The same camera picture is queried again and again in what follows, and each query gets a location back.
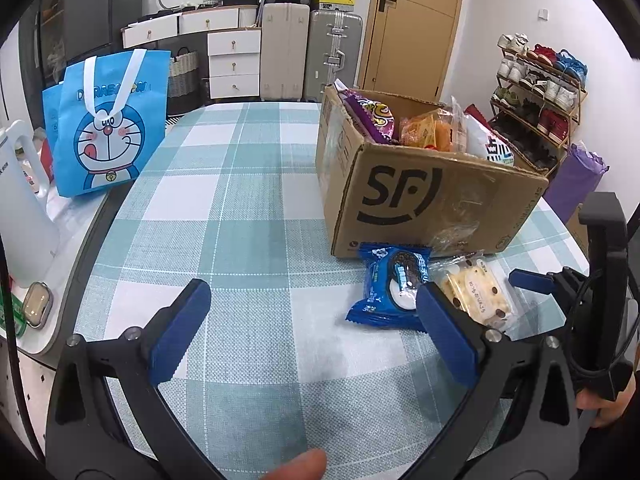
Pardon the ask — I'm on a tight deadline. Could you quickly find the white fried noodle snack bag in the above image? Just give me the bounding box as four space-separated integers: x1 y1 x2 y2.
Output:
451 96 515 167

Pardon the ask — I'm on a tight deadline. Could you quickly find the clear cracker pack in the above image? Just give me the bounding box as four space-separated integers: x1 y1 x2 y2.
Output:
400 108 466 153

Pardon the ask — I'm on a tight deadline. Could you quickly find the purple candy snack bag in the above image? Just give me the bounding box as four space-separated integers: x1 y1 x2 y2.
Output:
333 79 396 145

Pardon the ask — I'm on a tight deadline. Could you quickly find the person's right hand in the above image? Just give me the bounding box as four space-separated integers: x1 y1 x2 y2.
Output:
576 375 636 428

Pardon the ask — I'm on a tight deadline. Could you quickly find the person's left hand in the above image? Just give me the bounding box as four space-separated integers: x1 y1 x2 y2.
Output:
262 448 326 480

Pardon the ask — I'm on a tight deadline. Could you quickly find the small cardboard box on floor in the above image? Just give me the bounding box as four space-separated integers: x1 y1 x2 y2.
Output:
566 204 589 256

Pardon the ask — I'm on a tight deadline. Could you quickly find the clear wrapped white cake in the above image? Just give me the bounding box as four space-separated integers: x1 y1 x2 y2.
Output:
428 252 523 333

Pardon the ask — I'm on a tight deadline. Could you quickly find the purple rolled mat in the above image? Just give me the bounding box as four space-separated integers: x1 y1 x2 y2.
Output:
544 142 610 223

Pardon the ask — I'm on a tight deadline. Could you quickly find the beige earbuds case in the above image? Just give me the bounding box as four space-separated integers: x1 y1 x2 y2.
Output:
23 282 53 330

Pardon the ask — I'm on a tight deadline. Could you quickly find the blue Oreo cookie pack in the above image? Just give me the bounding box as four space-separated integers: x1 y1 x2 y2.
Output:
346 243 432 333

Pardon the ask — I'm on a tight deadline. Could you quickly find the wooden shoe rack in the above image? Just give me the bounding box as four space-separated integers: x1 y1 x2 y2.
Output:
489 32 588 178

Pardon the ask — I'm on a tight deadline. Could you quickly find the SF cardboard box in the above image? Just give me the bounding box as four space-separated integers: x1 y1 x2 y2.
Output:
316 86 548 258

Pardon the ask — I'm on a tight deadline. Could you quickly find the checkered teal tablecloth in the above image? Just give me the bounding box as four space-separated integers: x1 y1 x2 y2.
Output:
75 102 588 479

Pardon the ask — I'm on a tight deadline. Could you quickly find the wooden door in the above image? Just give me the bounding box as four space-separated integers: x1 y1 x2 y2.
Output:
358 0 462 101

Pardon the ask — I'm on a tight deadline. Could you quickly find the blue Doraemon tote bag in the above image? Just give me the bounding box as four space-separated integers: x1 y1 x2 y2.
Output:
42 49 171 198

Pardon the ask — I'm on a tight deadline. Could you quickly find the silver suitcase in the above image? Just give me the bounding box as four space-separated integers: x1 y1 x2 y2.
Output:
303 10 362 102

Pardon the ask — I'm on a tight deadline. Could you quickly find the woven basket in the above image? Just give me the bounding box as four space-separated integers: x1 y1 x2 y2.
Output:
168 47 198 99

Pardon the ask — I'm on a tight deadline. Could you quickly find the yellow black box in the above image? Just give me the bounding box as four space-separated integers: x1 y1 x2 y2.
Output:
318 0 355 12

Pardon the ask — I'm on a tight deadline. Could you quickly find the beige suitcase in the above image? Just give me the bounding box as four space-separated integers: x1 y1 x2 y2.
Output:
260 3 310 101

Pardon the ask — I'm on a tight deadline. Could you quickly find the white drawer desk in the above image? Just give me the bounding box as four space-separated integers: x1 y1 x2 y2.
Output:
122 6 262 102

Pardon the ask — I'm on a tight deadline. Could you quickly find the dark grey refrigerator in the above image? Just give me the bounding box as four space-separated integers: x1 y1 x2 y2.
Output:
63 0 143 65

